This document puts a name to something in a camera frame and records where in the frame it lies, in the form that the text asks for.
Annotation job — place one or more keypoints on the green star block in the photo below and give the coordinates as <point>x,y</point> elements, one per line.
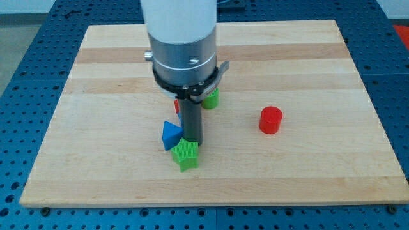
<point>185,154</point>

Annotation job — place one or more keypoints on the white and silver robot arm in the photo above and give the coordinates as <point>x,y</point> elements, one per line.
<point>182,36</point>

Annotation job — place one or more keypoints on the wooden board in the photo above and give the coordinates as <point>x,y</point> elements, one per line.
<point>103,146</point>

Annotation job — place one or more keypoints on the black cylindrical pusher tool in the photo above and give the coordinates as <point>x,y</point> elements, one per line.
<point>191,120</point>

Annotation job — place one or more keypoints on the green cylinder block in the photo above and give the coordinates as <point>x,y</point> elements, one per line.
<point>211,101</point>

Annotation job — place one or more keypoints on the small blue block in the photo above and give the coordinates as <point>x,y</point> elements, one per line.
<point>180,119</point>

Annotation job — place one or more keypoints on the small red block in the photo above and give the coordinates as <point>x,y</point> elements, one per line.
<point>176,106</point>

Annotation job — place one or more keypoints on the blue triangular block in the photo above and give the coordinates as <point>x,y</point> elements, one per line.
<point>171,135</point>

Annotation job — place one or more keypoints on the red cylinder block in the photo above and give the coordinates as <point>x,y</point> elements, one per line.
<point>270,120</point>

